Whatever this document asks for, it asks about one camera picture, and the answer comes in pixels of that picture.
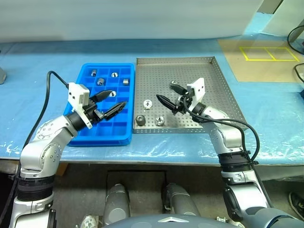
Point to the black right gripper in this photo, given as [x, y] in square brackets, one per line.
[185, 102]

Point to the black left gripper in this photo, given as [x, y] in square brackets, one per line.
[91, 112]

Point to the dark cylindrical metal part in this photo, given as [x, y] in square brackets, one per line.
[140, 120]

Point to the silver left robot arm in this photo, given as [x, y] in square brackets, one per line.
[47, 133]

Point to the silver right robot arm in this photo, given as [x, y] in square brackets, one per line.
[225, 137]

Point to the blue compartment tray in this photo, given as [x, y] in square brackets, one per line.
[118, 128]

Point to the perforated metal tray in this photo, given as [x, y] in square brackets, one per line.
[154, 78]

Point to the metal nut top right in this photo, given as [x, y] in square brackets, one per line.
[126, 81]

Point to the metal nut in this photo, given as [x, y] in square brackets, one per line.
[114, 74]
[126, 81]
[93, 72]

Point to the metal nut top middle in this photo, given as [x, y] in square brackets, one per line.
[114, 74]

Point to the metal nut top left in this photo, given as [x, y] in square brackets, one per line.
[93, 72]

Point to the blue plastic table cover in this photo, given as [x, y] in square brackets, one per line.
[23, 107]

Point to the white foam board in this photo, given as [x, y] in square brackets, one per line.
[118, 19]

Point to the brown board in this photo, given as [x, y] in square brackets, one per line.
[261, 71]

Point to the grey rounded leg housing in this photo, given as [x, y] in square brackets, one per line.
[180, 199]
[117, 202]

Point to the grey metal object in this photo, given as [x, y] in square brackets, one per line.
[2, 76]

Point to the grey robot torso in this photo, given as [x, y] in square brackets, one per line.
[166, 222]

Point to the black sneaker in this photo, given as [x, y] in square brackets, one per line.
[297, 204]

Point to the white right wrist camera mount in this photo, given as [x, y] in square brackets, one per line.
[198, 89]

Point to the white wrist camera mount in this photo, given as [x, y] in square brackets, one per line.
[198, 89]
[76, 93]

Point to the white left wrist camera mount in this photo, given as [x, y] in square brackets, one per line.
[76, 93]

